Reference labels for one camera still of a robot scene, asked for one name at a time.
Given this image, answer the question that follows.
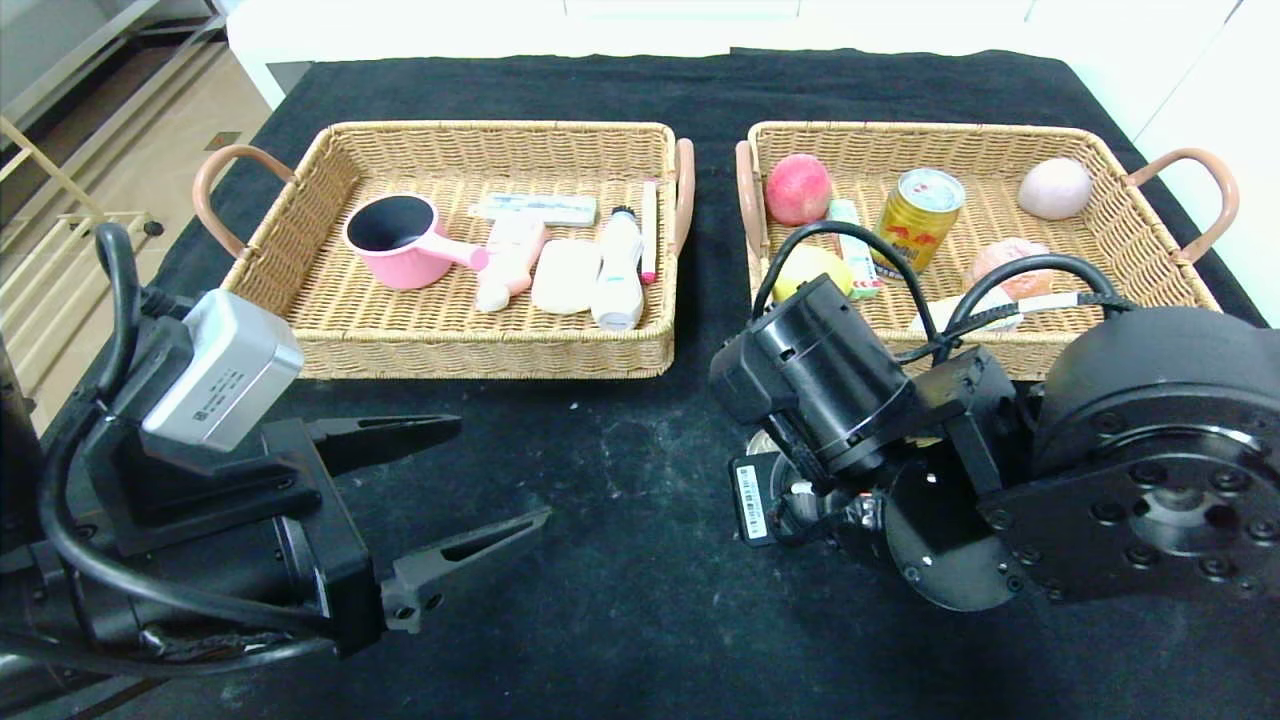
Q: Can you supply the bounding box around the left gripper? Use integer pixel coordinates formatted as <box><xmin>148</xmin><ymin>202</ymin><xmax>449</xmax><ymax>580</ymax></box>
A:
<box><xmin>78</xmin><ymin>412</ymin><xmax>553</xmax><ymax>660</ymax></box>

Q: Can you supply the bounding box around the pink saucepan with dark inside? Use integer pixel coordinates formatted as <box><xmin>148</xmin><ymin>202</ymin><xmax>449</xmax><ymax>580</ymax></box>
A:
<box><xmin>343</xmin><ymin>194</ymin><xmax>492</xmax><ymax>292</ymax></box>

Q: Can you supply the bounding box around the pink lotion bottle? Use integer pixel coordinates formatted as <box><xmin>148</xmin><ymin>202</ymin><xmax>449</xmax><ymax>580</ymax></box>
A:
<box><xmin>474</xmin><ymin>217</ymin><xmax>549</xmax><ymax>314</ymax></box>

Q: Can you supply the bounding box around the pink red peach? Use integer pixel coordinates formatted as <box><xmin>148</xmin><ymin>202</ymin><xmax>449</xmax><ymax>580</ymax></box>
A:
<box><xmin>765</xmin><ymin>153</ymin><xmax>834</xmax><ymax>228</ymax></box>

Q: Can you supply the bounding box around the red Hi-Chew candy pack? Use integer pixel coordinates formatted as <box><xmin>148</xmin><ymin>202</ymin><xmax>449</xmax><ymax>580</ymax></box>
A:
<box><xmin>826</xmin><ymin>199</ymin><xmax>884</xmax><ymax>301</ymax></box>

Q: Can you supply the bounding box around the golden drink can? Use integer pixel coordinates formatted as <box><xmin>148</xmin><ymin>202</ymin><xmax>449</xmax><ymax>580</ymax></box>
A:
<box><xmin>872</xmin><ymin>167</ymin><xmax>968</xmax><ymax>277</ymax></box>

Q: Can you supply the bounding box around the white soap bar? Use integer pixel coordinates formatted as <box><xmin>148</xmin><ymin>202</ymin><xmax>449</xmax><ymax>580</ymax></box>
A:
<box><xmin>530</xmin><ymin>239</ymin><xmax>603</xmax><ymax>316</ymax></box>

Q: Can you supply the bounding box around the small white bottle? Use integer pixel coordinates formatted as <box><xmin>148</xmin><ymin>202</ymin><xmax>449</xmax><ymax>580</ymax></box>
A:
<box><xmin>591</xmin><ymin>206</ymin><xmax>646</xmax><ymax>332</ymax></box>

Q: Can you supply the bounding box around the toothpaste tube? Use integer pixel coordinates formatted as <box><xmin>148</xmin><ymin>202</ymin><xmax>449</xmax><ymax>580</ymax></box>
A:
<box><xmin>470</xmin><ymin>193</ymin><xmax>599</xmax><ymax>228</ymax></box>

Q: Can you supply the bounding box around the white pen with pink tip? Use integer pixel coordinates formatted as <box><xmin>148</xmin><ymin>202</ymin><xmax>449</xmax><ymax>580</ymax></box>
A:
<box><xmin>641</xmin><ymin>180</ymin><xmax>659</xmax><ymax>286</ymax></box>

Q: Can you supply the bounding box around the yellow lemon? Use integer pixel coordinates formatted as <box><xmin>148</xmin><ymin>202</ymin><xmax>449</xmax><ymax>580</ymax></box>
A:
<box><xmin>771</xmin><ymin>244</ymin><xmax>855</xmax><ymax>303</ymax></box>

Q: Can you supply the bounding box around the white low cabinet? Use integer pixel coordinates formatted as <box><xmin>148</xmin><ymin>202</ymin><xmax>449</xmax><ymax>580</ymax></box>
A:
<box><xmin>228</xmin><ymin>0</ymin><xmax>1081</xmax><ymax>111</ymax></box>

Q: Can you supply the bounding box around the grey metal shelf unit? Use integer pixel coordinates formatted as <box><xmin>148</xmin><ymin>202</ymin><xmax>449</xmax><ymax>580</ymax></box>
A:
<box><xmin>0</xmin><ymin>0</ymin><xmax>231</xmax><ymax>131</ymax></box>

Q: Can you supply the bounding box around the small juice carton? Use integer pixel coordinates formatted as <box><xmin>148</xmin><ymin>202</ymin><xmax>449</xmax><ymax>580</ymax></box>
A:
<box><xmin>910</xmin><ymin>285</ymin><xmax>1023</xmax><ymax>333</ymax></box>

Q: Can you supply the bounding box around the lumpy orange brown bread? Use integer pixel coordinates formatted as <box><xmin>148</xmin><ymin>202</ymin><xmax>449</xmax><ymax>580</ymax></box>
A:
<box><xmin>963</xmin><ymin>237</ymin><xmax>1054</xmax><ymax>301</ymax></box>

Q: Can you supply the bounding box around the pale pink egg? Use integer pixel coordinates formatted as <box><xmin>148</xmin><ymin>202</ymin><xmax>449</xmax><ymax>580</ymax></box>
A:
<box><xmin>1017</xmin><ymin>157</ymin><xmax>1093</xmax><ymax>222</ymax></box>

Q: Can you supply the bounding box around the wicker basket with brown handles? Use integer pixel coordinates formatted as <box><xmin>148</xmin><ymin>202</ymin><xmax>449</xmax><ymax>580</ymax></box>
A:
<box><xmin>735</xmin><ymin>121</ymin><xmax>1241</xmax><ymax>381</ymax></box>
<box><xmin>193</xmin><ymin>121</ymin><xmax>697</xmax><ymax>381</ymax></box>

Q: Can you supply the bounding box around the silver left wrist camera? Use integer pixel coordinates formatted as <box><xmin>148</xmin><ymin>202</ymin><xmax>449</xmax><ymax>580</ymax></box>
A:
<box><xmin>140</xmin><ymin>288</ymin><xmax>306</xmax><ymax>453</ymax></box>

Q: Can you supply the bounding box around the black left camera cable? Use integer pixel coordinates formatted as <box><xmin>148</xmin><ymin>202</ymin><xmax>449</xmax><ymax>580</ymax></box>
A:
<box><xmin>38</xmin><ymin>222</ymin><xmax>346</xmax><ymax>643</ymax></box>

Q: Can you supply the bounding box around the black camera cable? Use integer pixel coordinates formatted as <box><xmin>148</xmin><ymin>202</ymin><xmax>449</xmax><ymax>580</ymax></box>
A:
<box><xmin>935</xmin><ymin>253</ymin><xmax>1143</xmax><ymax>356</ymax></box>
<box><xmin>38</xmin><ymin>222</ymin><xmax>346</xmax><ymax>643</ymax></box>

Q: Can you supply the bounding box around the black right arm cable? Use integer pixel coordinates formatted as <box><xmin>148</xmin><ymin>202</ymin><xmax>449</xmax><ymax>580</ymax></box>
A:
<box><xmin>752</xmin><ymin>220</ymin><xmax>943</xmax><ymax>363</ymax></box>

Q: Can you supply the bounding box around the black right camera cable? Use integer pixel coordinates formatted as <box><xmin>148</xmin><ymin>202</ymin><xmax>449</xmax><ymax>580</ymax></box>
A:
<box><xmin>935</xmin><ymin>253</ymin><xmax>1143</xmax><ymax>356</ymax></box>

